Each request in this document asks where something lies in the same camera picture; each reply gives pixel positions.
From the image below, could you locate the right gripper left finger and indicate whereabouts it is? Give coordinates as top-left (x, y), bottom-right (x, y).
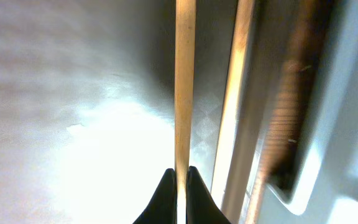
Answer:
top-left (134, 168), bottom-right (177, 224)

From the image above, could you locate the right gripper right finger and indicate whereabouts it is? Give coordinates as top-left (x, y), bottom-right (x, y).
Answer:
top-left (186, 166), bottom-right (230, 224)

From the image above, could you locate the wooden chopstick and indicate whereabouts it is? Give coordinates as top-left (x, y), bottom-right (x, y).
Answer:
top-left (174, 0), bottom-right (196, 224)
top-left (211, 0), bottom-right (256, 209)

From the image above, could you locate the grey dishwasher rack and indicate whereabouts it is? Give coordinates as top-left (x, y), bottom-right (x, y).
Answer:
top-left (258, 0), bottom-right (358, 223)

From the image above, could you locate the dark brown serving tray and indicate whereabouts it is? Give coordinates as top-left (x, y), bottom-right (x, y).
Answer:
top-left (0, 0), bottom-right (334, 223)

